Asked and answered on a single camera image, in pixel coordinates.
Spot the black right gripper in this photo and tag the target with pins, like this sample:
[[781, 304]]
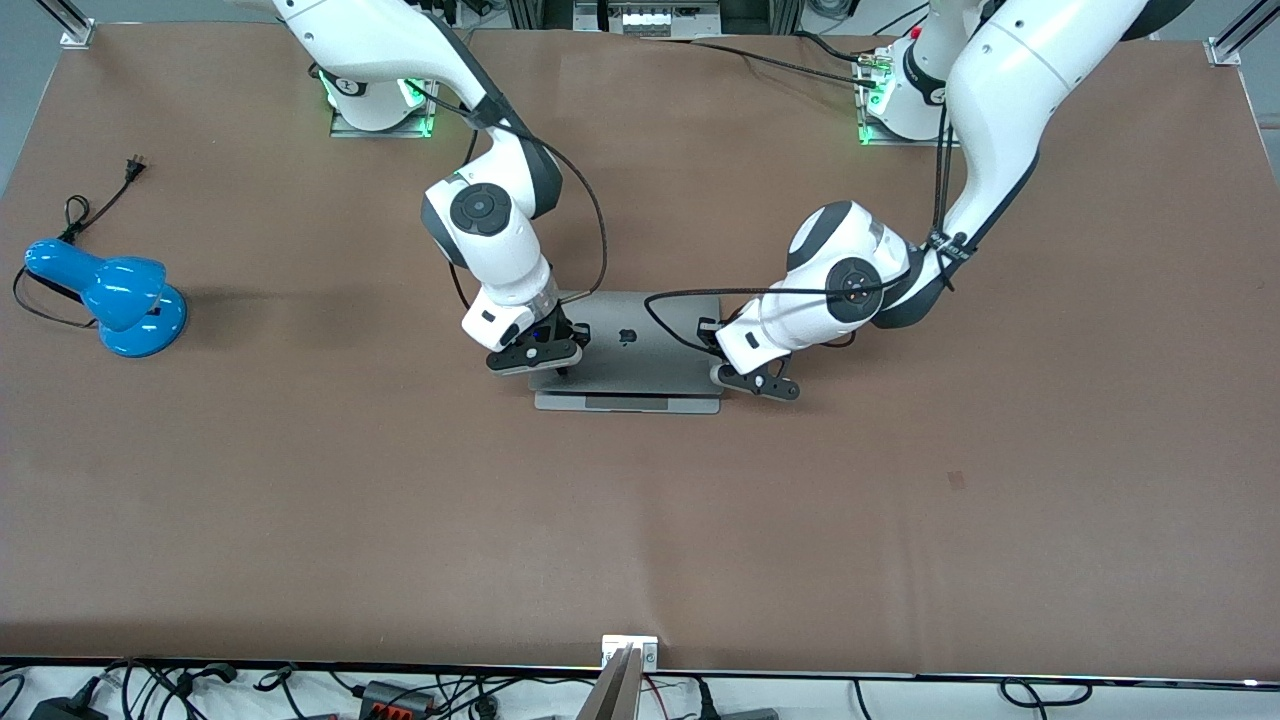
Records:
[[553, 326]]

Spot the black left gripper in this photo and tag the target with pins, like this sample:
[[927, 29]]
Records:
[[708, 329]]

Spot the silver laptop with black keyboard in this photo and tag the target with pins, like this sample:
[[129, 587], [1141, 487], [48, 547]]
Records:
[[630, 350]]

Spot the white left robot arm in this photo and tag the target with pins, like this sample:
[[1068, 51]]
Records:
[[1010, 100]]

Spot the grey electrical terminal box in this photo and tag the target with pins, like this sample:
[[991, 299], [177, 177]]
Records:
[[645, 20]]

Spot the aluminium profile bar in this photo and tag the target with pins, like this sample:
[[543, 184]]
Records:
[[612, 695]]

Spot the black power plug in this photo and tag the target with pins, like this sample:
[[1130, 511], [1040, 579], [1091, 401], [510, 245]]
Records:
[[706, 702]]

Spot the grey flat box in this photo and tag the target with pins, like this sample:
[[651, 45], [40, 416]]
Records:
[[748, 714]]

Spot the black adapter with orange clips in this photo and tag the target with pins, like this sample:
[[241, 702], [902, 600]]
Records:
[[398, 698]]

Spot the black power brick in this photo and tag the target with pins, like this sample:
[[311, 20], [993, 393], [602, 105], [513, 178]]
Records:
[[65, 710]]

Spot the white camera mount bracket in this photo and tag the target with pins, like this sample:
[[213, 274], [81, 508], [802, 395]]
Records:
[[630, 642]]

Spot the aluminium table corner bracket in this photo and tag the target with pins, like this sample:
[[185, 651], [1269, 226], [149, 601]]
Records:
[[1225, 48], [78, 35]]

